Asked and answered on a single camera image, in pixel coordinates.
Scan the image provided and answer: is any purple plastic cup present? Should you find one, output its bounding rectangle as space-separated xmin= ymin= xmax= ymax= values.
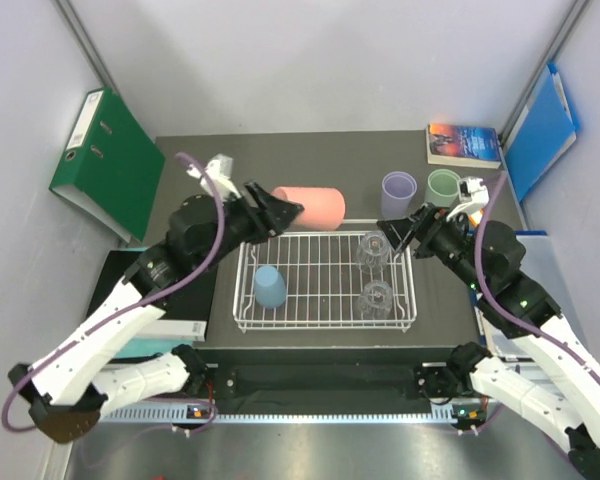
xmin=381 ymin=171 xmax=417 ymax=219

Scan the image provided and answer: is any pink plastic cup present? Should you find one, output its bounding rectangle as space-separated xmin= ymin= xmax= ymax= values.
xmin=272 ymin=187 xmax=346 ymax=231

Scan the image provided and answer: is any blue plastic cup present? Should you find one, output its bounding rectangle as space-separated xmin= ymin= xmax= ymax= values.
xmin=254 ymin=265 xmax=287 ymax=309

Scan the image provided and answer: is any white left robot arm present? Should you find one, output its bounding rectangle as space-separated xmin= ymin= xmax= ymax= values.
xmin=1 ymin=182 xmax=304 ymax=444

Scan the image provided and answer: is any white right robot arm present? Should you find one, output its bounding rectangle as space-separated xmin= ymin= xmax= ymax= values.
xmin=377 ymin=203 xmax=600 ymax=479

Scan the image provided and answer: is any clear glass rear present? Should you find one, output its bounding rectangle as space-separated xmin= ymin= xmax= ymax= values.
xmin=355 ymin=230 xmax=391 ymax=274

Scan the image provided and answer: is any clear glass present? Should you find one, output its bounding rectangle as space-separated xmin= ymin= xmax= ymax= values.
xmin=355 ymin=230 xmax=391 ymax=274
xmin=355 ymin=280 xmax=393 ymax=321

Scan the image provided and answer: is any orange white tag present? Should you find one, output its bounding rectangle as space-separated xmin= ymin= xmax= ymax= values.
xmin=469 ymin=210 xmax=484 ymax=227

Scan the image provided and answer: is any clear glass front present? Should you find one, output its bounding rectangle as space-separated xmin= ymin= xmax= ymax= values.
xmin=355 ymin=280 xmax=393 ymax=321

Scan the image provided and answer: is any paperback book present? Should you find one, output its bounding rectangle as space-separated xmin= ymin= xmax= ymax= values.
xmin=425 ymin=124 xmax=503 ymax=169

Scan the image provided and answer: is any black book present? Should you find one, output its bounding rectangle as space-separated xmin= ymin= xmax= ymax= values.
xmin=87 ymin=248 xmax=217 ymax=343

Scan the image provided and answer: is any green lever arch binder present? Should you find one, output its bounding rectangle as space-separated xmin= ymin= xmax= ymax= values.
xmin=49 ymin=88 xmax=165 ymax=242

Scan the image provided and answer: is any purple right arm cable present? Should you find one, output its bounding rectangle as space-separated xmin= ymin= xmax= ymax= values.
xmin=472 ymin=172 xmax=600 ymax=435

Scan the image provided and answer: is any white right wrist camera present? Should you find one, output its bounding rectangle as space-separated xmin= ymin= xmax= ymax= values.
xmin=447 ymin=177 xmax=489 ymax=221

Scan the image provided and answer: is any white wire dish rack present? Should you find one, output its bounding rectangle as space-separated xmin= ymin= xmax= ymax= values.
xmin=233 ymin=220 xmax=417 ymax=333

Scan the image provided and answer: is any blue folder against wall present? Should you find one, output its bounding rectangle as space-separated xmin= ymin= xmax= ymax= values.
xmin=505 ymin=62 xmax=580 ymax=202

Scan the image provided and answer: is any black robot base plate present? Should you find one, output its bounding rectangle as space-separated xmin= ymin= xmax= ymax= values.
xmin=194 ymin=347 xmax=470 ymax=400

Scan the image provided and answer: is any white cable duct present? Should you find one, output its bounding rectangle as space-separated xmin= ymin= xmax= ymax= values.
xmin=99 ymin=403 xmax=486 ymax=425

